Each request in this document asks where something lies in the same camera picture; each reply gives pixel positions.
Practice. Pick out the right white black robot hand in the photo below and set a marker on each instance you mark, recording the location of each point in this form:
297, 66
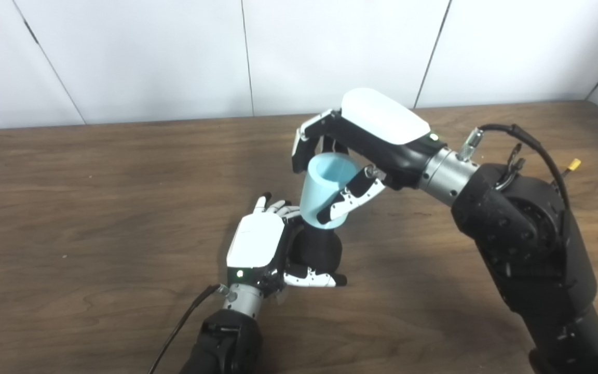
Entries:
382, 124

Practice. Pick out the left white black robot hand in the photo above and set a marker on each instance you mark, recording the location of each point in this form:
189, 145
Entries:
255, 244

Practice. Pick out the light blue cylinder cup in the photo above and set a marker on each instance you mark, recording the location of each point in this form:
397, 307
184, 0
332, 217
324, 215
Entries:
320, 192

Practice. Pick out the black flared nozzle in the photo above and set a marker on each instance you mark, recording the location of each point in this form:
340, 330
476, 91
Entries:
320, 249

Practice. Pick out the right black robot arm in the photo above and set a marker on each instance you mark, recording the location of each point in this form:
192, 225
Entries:
527, 244

